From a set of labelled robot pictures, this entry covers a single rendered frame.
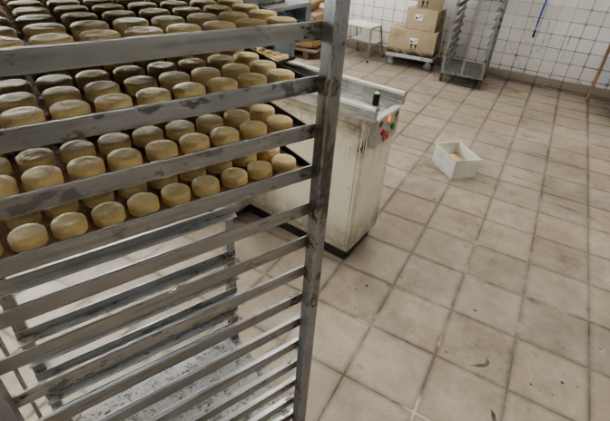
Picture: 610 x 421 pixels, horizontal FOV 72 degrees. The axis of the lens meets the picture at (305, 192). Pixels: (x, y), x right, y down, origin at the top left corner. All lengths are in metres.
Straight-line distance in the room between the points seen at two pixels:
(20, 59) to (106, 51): 0.09
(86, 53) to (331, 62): 0.36
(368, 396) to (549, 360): 0.85
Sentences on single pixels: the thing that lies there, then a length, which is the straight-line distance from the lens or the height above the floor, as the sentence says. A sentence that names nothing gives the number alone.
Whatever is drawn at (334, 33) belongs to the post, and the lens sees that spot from 0.71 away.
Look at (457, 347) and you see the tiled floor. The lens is 2.11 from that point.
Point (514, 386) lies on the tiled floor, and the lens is 2.09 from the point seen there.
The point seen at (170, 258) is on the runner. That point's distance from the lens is 0.77.
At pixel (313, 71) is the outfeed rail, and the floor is 0.89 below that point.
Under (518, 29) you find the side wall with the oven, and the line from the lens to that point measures 6.01.
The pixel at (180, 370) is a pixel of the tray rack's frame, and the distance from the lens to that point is 1.73.
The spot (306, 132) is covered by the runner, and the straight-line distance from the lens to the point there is 0.78.
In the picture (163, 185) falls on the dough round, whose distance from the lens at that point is 0.80.
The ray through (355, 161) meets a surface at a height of 0.64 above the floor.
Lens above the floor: 1.56
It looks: 33 degrees down
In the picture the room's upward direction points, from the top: 4 degrees clockwise
